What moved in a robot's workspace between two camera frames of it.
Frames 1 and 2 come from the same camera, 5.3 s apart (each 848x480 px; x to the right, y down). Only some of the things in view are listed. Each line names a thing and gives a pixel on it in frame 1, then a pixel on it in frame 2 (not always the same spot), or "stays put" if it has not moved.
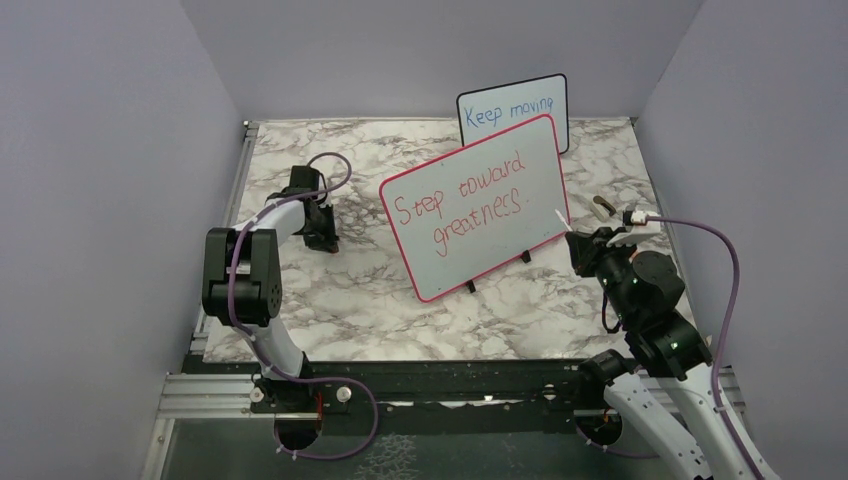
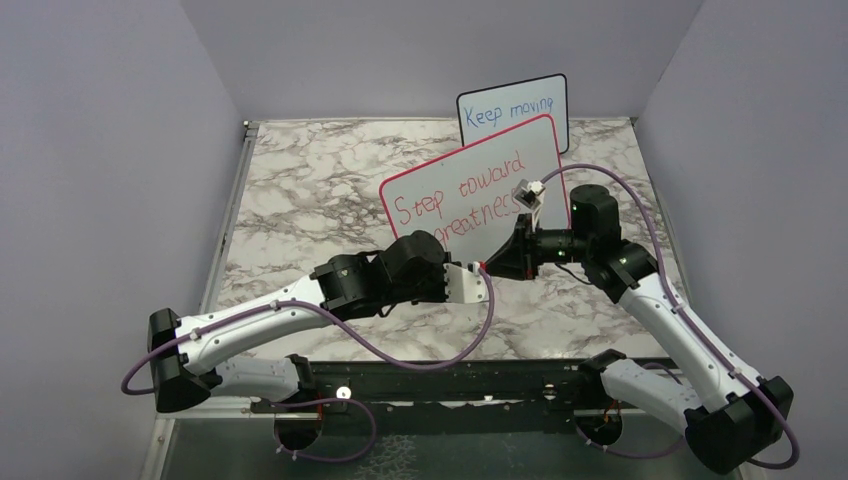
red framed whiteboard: [475, 210] stays put
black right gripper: [586, 249] to [518, 257]
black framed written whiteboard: [487, 112] stays put
